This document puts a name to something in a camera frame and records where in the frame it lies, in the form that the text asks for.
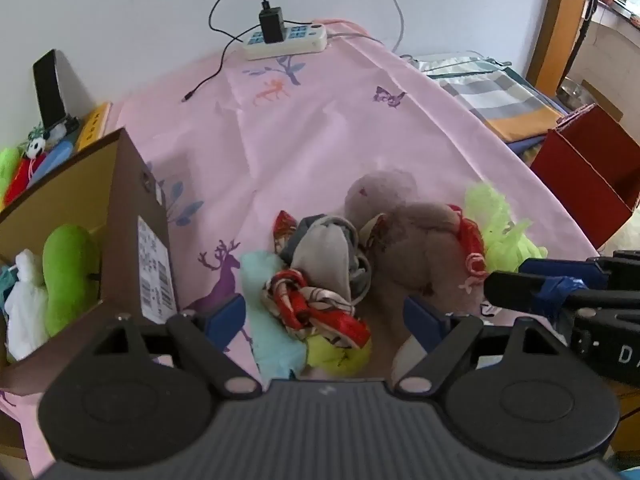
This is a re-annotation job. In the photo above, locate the black phone stand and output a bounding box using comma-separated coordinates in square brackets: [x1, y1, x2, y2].
[42, 116, 81, 137]

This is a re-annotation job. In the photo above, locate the lime green mesh pouf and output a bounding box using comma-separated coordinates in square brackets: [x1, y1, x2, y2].
[462, 182, 548, 273]

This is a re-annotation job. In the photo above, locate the red plush toy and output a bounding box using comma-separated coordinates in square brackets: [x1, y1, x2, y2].
[4, 152, 48, 208]

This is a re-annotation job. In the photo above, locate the beige plaid cloth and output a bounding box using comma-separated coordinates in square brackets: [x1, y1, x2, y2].
[360, 214, 390, 250]

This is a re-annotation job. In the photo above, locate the yellow book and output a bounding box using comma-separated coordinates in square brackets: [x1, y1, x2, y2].
[75, 102, 113, 153]

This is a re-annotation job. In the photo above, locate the striped folded blanket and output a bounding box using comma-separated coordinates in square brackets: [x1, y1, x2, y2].
[400, 50, 563, 143]

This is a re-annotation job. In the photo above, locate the wooden window frame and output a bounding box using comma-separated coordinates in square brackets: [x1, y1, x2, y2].
[525, 0, 596, 96]

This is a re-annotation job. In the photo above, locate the teal cloth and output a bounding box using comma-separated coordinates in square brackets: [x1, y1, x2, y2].
[0, 265, 21, 311]

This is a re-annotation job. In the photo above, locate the yellow fuzzy cloth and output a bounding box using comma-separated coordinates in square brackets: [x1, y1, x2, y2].
[306, 332, 373, 380]

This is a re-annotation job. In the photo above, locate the pink printed bedsheet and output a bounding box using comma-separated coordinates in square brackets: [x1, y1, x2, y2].
[0, 19, 623, 480]

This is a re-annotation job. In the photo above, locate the blue glasses case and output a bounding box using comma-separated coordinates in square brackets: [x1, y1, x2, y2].
[27, 140, 76, 188]

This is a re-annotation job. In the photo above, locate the black charger plug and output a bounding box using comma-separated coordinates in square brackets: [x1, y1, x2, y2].
[258, 6, 284, 44]

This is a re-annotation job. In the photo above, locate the grey sock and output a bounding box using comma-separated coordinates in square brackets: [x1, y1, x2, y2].
[280, 215, 373, 306]

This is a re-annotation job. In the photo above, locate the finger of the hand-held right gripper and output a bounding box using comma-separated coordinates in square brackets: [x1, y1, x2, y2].
[484, 270, 591, 322]
[517, 256, 616, 286]

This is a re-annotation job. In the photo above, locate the light blue cloth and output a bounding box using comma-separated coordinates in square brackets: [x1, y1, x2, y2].
[239, 251, 307, 380]

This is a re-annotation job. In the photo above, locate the brown cardboard box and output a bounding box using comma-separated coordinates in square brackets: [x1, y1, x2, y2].
[0, 127, 181, 396]

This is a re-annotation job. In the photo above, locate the black smartphone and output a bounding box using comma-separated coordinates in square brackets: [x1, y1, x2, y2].
[32, 49, 71, 131]

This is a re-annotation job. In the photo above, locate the metal bowl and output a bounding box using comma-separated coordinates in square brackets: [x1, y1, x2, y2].
[557, 77, 596, 108]

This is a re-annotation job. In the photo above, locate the black charging cable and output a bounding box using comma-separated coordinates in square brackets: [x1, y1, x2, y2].
[181, 0, 273, 103]

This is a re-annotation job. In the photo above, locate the red box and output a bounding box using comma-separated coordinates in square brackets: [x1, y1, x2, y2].
[530, 102, 640, 248]

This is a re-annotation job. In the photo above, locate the white cloth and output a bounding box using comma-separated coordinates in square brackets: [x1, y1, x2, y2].
[5, 249, 51, 361]

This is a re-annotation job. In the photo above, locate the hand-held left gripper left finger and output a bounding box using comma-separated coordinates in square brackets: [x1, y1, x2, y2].
[100, 294, 263, 401]

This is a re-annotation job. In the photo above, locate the white power strip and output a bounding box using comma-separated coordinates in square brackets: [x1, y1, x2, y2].
[242, 22, 328, 61]

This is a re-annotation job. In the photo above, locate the grey wall cable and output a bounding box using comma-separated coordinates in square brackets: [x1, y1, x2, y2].
[377, 0, 406, 53]

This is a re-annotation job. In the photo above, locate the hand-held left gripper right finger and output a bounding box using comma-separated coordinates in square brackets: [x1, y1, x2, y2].
[392, 294, 558, 400]

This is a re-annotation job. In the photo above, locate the red patterned silk scarf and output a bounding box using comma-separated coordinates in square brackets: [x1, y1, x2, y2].
[262, 210, 372, 350]

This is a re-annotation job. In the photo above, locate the green plush pillow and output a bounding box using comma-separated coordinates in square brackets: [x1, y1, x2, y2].
[42, 225, 101, 336]

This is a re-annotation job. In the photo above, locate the panda plush toy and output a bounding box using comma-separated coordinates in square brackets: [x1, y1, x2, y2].
[25, 122, 68, 159]

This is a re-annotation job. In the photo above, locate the green and yellow plush toy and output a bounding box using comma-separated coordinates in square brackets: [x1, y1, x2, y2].
[0, 146, 23, 206]

